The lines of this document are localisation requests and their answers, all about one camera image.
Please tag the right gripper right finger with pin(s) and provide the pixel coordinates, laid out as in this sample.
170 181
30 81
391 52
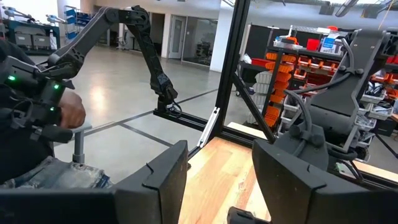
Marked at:
295 193

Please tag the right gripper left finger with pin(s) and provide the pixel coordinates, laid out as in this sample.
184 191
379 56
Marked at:
140 199

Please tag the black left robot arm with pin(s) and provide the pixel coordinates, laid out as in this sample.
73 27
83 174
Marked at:
339 102

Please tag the grey chair armrest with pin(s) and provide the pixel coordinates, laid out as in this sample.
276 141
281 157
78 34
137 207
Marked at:
79 146

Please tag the person's hand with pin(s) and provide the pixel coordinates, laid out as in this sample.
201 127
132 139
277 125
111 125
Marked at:
73 109

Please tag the shelf with orange bins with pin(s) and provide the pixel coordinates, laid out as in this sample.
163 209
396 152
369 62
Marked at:
280 77

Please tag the person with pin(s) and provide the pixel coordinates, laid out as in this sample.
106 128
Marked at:
18 161

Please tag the glass door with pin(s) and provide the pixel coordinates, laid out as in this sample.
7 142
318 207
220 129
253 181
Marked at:
177 37

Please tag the blue storage rack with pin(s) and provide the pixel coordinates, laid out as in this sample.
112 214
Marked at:
71 21

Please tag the blue workstation table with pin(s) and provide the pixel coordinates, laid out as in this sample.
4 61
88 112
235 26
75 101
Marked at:
31 39

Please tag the silver frame bracket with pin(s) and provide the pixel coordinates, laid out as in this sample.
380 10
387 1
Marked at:
208 127

